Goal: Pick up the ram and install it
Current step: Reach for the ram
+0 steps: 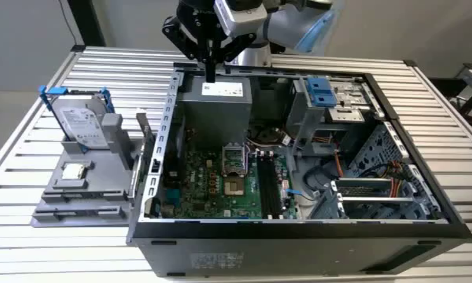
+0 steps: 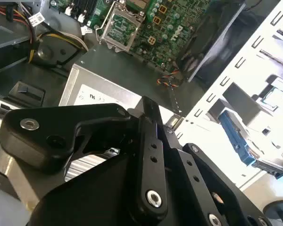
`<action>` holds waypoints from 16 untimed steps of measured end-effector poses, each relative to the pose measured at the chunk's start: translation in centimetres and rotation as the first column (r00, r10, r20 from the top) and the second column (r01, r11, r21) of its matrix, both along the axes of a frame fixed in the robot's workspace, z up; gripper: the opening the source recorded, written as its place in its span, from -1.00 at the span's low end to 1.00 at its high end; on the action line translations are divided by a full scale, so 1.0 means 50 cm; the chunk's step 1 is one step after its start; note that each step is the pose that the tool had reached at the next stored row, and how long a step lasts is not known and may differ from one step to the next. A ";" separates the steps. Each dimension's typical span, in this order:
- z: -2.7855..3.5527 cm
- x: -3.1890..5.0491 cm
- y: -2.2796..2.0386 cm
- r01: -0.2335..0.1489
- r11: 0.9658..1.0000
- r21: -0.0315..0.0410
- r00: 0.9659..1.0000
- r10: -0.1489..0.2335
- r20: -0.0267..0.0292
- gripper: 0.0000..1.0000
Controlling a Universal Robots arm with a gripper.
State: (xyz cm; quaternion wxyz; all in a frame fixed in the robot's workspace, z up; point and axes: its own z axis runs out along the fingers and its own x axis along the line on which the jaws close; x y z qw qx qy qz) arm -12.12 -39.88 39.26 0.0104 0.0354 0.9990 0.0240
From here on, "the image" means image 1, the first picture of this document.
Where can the silver CPU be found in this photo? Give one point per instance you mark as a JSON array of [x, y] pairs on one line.
[[73, 171]]

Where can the hard disk in blue carrier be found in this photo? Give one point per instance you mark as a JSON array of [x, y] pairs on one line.
[[80, 123]]

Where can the silver disk bay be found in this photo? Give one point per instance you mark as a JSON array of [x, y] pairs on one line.
[[373, 200]]

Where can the black PC case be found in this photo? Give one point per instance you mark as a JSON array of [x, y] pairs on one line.
[[258, 253]]

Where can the green motherboard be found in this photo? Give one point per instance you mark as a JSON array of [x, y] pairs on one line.
[[204, 188]]

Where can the teal board connector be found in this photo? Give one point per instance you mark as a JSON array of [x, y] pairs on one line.
[[172, 197]]

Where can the silver drive cage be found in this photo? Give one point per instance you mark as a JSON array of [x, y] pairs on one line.
[[302, 123]]

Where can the blue drive latch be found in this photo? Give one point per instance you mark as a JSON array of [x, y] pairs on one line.
[[320, 94]]

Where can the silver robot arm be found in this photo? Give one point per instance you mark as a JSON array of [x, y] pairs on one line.
[[277, 26]]

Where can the black case fan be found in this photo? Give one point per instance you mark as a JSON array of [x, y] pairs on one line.
[[178, 141]]

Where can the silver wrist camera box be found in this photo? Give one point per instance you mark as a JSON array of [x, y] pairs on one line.
[[240, 17]]

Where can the black post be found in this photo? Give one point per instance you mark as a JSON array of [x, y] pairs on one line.
[[88, 23]]

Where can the thin locking lever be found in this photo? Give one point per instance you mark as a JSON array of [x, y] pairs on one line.
[[245, 162]]

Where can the black RAM slot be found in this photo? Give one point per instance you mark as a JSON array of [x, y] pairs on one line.
[[273, 185], [266, 185], [277, 185], [261, 185]]

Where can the grey power supply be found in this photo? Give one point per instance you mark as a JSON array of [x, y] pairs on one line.
[[216, 118]]

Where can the CPU socket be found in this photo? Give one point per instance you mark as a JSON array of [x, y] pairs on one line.
[[233, 185]]

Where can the grey parts rack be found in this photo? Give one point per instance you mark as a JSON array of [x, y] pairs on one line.
[[101, 179]]

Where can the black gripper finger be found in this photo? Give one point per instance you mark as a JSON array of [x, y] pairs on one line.
[[184, 38], [236, 48]]

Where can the CPU cooler fan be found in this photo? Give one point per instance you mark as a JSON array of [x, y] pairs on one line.
[[265, 136]]

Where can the graphics card with metal bracket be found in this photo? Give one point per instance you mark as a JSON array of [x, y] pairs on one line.
[[148, 141]]

